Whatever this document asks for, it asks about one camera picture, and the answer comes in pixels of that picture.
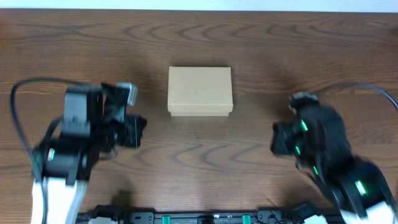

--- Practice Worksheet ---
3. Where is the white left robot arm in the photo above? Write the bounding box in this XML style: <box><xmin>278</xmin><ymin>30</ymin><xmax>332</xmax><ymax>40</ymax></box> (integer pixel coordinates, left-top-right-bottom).
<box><xmin>31</xmin><ymin>83</ymin><xmax>147</xmax><ymax>223</ymax></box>

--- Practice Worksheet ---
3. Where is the brown cardboard box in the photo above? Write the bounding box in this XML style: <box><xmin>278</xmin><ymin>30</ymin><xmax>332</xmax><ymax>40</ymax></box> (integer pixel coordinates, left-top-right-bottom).
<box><xmin>167</xmin><ymin>67</ymin><xmax>233</xmax><ymax>116</ymax></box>

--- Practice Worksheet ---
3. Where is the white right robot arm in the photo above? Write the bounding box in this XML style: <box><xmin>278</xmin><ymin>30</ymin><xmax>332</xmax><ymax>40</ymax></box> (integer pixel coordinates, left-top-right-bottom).
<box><xmin>271</xmin><ymin>102</ymin><xmax>397</xmax><ymax>223</ymax></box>

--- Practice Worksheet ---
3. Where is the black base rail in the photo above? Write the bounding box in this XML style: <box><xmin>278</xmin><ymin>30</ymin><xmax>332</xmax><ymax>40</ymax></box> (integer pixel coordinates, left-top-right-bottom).
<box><xmin>76</xmin><ymin>202</ymin><xmax>344</xmax><ymax>224</ymax></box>

